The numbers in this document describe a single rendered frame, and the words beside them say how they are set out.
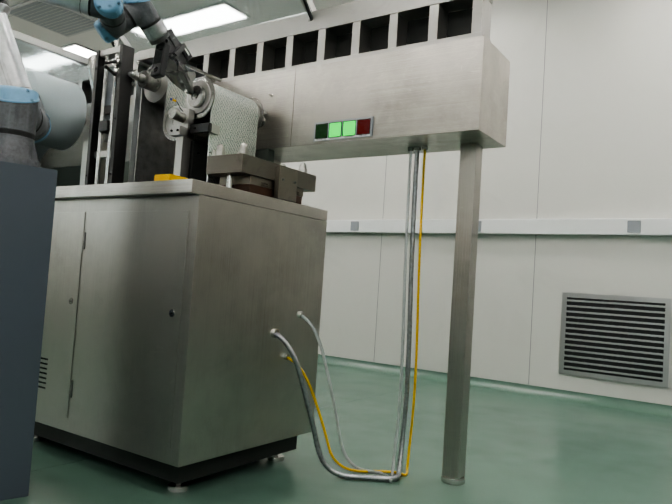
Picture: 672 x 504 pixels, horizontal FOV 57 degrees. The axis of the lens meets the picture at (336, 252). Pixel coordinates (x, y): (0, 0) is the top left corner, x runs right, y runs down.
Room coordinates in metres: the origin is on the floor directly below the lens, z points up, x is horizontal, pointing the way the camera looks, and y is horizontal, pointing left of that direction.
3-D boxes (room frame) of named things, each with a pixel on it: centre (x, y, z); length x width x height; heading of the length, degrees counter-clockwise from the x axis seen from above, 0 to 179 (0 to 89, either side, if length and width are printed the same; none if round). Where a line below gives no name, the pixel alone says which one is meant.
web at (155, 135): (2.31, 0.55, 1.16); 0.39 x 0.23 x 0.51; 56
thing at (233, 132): (2.20, 0.39, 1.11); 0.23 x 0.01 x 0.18; 146
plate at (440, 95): (2.87, 0.80, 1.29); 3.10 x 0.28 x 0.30; 56
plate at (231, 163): (2.17, 0.27, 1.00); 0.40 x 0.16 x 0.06; 146
